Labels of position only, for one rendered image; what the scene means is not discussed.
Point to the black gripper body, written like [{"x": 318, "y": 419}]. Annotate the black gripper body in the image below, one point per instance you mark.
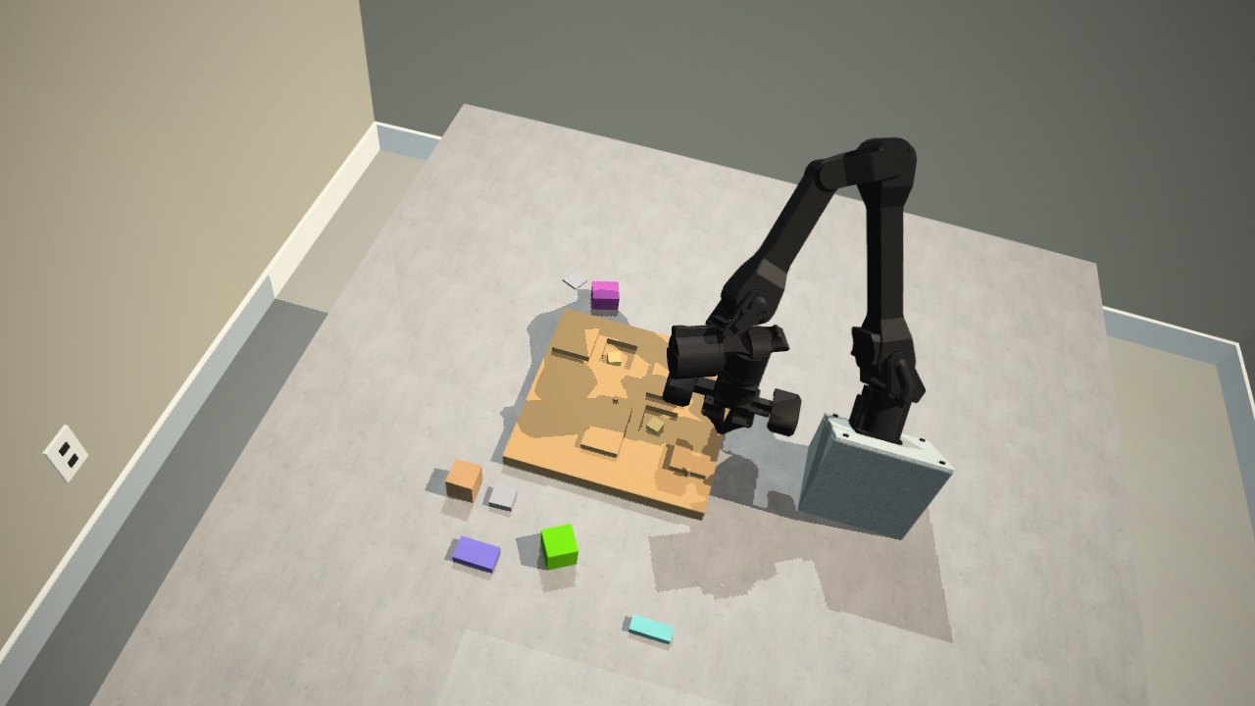
[{"x": 743, "y": 397}]

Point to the green block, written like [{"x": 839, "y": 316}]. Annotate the green block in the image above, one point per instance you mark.
[{"x": 559, "y": 546}]

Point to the teal rectangular block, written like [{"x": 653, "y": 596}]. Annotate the teal rectangular block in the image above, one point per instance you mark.
[{"x": 650, "y": 629}]

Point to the brown cube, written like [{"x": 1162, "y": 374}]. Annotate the brown cube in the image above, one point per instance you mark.
[{"x": 464, "y": 480}]

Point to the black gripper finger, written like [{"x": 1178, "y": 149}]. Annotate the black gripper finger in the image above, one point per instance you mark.
[
  {"x": 734, "y": 421},
  {"x": 716, "y": 418}
]

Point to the orange puzzle board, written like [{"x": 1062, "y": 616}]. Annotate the orange puzzle board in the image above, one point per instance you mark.
[{"x": 584, "y": 421}]

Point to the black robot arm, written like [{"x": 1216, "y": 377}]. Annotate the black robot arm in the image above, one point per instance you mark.
[{"x": 883, "y": 346}]

